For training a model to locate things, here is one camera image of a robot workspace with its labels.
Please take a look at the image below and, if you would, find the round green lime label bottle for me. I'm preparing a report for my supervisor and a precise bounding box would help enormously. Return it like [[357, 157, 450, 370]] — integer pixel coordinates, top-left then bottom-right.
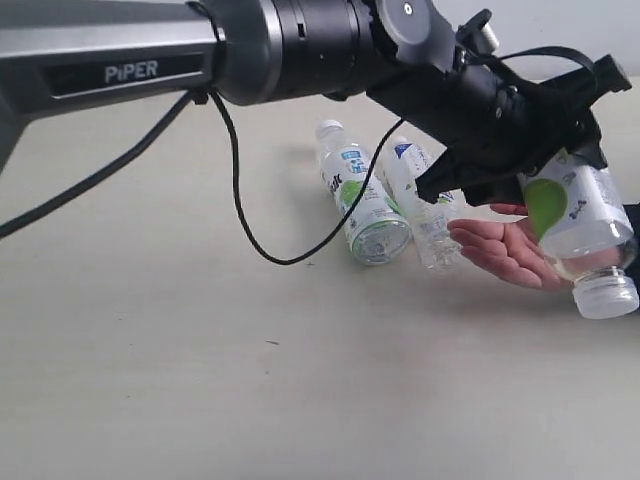
[[315, 119, 411, 266]]

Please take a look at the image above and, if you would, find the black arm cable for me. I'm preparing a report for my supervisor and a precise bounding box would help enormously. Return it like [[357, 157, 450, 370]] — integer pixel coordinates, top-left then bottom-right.
[[0, 44, 596, 266]]

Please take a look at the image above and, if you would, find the square white green-label bottle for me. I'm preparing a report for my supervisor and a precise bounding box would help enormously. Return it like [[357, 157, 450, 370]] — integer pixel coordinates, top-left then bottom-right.
[[518, 147, 639, 320]]

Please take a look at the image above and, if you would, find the black sleeved forearm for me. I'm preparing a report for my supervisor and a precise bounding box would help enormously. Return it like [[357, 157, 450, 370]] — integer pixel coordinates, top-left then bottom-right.
[[624, 203, 639, 267]]

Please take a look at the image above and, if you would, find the clear slim tea bottle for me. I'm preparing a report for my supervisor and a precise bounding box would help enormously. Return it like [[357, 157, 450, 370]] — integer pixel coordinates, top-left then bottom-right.
[[381, 135, 461, 271]]

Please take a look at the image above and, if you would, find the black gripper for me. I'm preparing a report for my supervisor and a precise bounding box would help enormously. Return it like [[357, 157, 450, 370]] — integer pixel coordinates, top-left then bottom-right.
[[366, 29, 632, 206]]

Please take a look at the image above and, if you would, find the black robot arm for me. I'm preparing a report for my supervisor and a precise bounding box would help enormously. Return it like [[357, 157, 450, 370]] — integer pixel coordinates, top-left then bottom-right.
[[1, 0, 631, 206]]

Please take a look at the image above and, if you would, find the person's open right hand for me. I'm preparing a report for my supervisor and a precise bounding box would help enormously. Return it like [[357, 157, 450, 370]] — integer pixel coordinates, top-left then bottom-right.
[[447, 203, 572, 292]]

